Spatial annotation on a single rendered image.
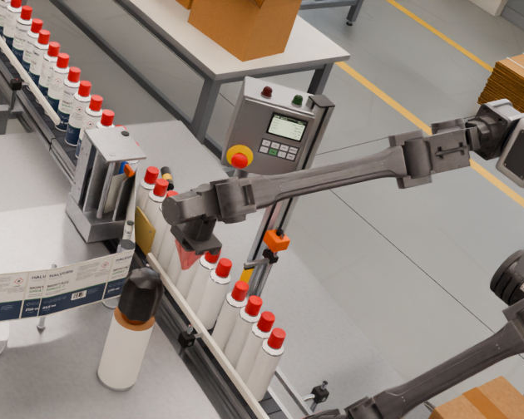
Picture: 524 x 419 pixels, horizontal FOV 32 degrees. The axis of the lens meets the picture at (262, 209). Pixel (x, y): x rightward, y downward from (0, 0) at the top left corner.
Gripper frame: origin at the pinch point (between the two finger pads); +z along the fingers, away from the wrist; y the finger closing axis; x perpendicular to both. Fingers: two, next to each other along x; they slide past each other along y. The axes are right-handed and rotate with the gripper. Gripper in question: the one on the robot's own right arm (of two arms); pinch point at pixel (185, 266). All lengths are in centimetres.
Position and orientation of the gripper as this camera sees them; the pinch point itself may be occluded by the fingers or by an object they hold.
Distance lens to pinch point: 190.0
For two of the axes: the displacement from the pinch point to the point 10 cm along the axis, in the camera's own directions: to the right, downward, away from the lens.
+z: -3.1, 7.8, 5.4
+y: 5.6, 6.1, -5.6
